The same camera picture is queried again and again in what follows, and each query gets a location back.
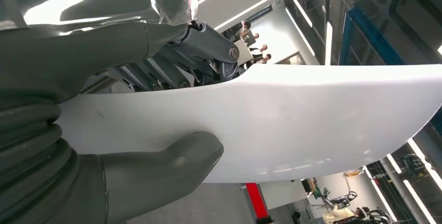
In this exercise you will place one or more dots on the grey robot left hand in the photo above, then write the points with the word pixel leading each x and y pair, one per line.
pixel 86 53

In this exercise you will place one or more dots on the person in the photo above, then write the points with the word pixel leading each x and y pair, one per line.
pixel 259 51
pixel 255 37
pixel 243 29
pixel 264 59

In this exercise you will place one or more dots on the ceiling light strip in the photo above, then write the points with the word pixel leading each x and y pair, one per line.
pixel 328 43
pixel 424 163
pixel 300 10

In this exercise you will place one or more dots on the red barrier belt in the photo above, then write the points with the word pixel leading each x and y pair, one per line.
pixel 257 201

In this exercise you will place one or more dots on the white cabinet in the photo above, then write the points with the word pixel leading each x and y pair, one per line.
pixel 283 194

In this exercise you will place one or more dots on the blue steel beam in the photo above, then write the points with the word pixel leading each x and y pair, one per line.
pixel 373 36

